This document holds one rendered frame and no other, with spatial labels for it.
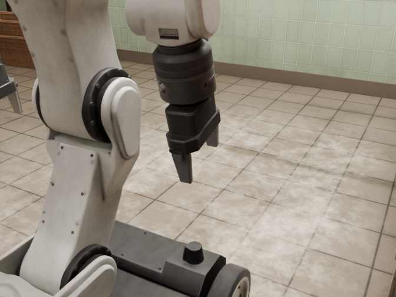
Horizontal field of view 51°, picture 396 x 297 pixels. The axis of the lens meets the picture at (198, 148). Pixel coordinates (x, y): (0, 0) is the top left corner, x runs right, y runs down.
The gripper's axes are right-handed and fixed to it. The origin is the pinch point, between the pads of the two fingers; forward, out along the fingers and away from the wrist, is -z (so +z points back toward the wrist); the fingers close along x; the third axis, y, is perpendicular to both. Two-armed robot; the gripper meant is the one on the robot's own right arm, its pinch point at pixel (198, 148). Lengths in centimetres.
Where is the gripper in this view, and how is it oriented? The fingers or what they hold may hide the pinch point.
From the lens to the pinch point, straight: 70.3
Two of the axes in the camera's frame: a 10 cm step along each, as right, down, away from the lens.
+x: 4.3, -5.6, 7.1
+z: -1.4, -8.1, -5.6
